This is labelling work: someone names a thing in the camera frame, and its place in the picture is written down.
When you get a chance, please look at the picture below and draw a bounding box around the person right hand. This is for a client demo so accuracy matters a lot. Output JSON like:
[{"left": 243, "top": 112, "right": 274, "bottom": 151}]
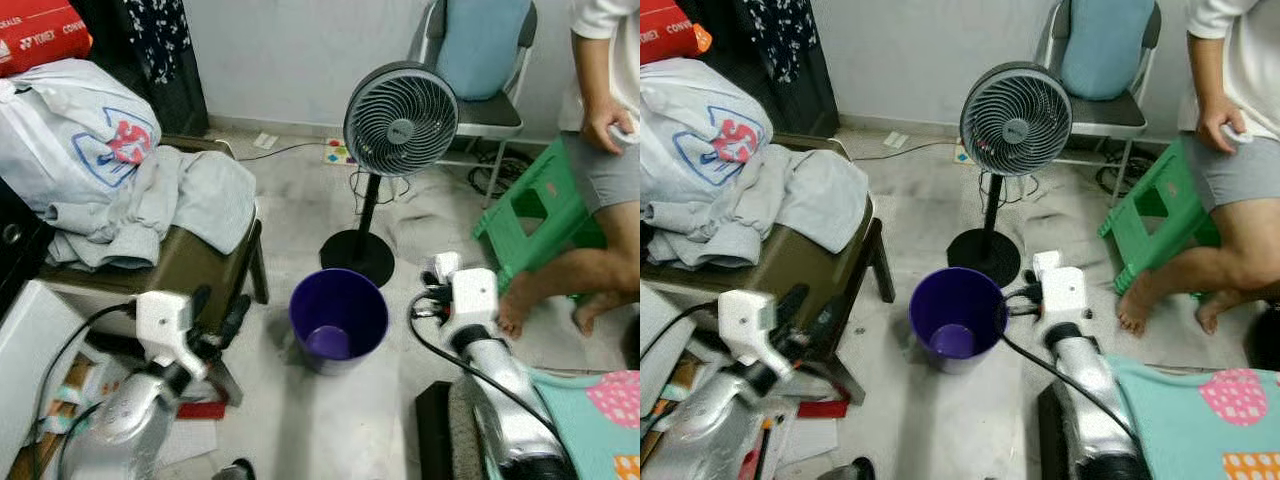
[
  {"left": 582, "top": 98, "right": 633, "bottom": 157},
  {"left": 1199, "top": 95, "right": 1251, "bottom": 154}
]

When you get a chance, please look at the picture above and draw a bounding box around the olive brown cushioned stool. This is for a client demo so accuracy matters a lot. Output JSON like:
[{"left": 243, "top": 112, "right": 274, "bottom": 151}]
[
  {"left": 38, "top": 133, "right": 271, "bottom": 406},
  {"left": 640, "top": 133, "right": 897, "bottom": 406}
]

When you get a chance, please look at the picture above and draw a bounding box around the purple plastic bucket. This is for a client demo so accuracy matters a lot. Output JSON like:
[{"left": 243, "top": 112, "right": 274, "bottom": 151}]
[
  {"left": 908, "top": 266, "right": 1010, "bottom": 376},
  {"left": 288, "top": 267, "right": 391, "bottom": 377}
]

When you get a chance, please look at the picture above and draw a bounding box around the white paper sheet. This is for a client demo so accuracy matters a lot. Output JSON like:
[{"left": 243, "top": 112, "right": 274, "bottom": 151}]
[
  {"left": 150, "top": 420, "right": 218, "bottom": 468},
  {"left": 775, "top": 418, "right": 843, "bottom": 467}
]

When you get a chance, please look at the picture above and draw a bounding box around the grey sweatshirt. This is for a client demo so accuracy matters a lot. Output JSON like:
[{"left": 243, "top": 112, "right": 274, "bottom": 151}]
[
  {"left": 40, "top": 145, "right": 259, "bottom": 273},
  {"left": 643, "top": 145, "right": 872, "bottom": 271}
]

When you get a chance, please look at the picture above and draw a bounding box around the green plastic stool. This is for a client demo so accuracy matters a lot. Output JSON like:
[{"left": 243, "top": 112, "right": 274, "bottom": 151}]
[
  {"left": 1097, "top": 136, "right": 1226, "bottom": 297},
  {"left": 472, "top": 136, "right": 608, "bottom": 298}
]

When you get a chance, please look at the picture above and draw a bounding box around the person in grey shorts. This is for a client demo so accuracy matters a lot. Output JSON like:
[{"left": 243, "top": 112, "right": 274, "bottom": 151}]
[
  {"left": 1116, "top": 0, "right": 1280, "bottom": 337},
  {"left": 496, "top": 0, "right": 641, "bottom": 341}
]

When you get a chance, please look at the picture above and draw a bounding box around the grey standing fan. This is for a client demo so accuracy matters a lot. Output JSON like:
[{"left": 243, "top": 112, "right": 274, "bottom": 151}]
[
  {"left": 946, "top": 61, "right": 1074, "bottom": 289},
  {"left": 319, "top": 61, "right": 462, "bottom": 290}
]

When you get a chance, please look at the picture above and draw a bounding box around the grey metal chair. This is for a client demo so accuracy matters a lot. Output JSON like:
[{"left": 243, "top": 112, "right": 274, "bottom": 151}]
[
  {"left": 408, "top": 0, "right": 542, "bottom": 201},
  {"left": 1033, "top": 0, "right": 1164, "bottom": 206}
]

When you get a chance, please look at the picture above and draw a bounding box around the white logo plastic bag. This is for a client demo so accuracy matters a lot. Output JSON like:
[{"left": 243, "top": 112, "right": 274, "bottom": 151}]
[
  {"left": 0, "top": 57, "right": 163, "bottom": 216},
  {"left": 640, "top": 56, "right": 773, "bottom": 208}
]

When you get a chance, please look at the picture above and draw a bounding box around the teal patterned blanket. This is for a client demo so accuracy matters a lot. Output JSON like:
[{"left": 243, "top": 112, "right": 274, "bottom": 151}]
[
  {"left": 478, "top": 366, "right": 641, "bottom": 480},
  {"left": 1103, "top": 353, "right": 1280, "bottom": 480}
]

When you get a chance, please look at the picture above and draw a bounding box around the black floral garment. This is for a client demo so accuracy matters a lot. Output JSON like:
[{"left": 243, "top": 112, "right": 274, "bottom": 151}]
[
  {"left": 698, "top": 0, "right": 843, "bottom": 138},
  {"left": 72, "top": 0, "right": 211, "bottom": 138}
]

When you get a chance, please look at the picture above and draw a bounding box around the blue chair cushion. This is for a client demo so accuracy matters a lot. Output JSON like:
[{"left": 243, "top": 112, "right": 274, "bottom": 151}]
[
  {"left": 436, "top": 0, "right": 534, "bottom": 102},
  {"left": 1059, "top": 0, "right": 1157, "bottom": 102}
]

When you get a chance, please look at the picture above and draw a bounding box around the red racket bag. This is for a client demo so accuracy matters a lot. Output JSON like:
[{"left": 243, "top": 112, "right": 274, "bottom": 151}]
[
  {"left": 0, "top": 0, "right": 94, "bottom": 79},
  {"left": 640, "top": 0, "right": 714, "bottom": 67}
]

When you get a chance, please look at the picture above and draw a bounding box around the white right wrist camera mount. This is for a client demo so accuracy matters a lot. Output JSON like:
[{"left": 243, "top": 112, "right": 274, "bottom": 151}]
[
  {"left": 431, "top": 251, "right": 501, "bottom": 348},
  {"left": 1030, "top": 250, "right": 1091, "bottom": 348}
]

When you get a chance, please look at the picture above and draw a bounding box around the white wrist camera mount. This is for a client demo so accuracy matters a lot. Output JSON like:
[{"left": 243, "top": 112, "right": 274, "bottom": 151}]
[
  {"left": 431, "top": 251, "right": 501, "bottom": 348},
  {"left": 134, "top": 289, "right": 209, "bottom": 381},
  {"left": 717, "top": 289, "right": 793, "bottom": 379},
  {"left": 1030, "top": 250, "right": 1091, "bottom": 348}
]

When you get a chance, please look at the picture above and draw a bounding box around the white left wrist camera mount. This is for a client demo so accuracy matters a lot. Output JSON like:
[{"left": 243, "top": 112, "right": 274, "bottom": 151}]
[
  {"left": 134, "top": 289, "right": 209, "bottom": 381},
  {"left": 717, "top": 289, "right": 793, "bottom": 379}
]

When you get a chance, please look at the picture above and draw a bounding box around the dark bed frame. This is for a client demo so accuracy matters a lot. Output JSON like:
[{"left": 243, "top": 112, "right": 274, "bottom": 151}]
[
  {"left": 414, "top": 380, "right": 453, "bottom": 480},
  {"left": 1036, "top": 383, "right": 1079, "bottom": 480}
]

